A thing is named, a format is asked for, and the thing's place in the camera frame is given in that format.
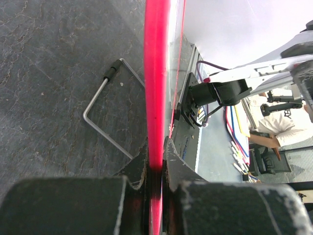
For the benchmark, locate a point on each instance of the metal wire whiteboard stand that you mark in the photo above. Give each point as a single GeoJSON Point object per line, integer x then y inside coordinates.
{"type": "Point", "coordinates": [116, 111]}

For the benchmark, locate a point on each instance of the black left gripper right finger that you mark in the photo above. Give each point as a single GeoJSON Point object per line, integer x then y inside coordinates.
{"type": "Point", "coordinates": [194, 206]}

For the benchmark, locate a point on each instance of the black office chair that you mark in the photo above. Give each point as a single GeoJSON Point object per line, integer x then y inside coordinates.
{"type": "Point", "coordinates": [267, 161]}

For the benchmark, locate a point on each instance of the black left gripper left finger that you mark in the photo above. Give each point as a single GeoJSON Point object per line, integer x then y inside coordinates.
{"type": "Point", "coordinates": [115, 205]}

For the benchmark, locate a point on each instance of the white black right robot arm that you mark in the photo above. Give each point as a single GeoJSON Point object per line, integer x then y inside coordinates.
{"type": "Point", "coordinates": [229, 87]}

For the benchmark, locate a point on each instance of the pink framed whiteboard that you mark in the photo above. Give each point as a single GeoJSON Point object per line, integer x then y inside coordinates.
{"type": "Point", "coordinates": [163, 33]}

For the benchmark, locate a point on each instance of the person in white shirt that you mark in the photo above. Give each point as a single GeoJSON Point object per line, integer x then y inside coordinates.
{"type": "Point", "coordinates": [280, 128]}

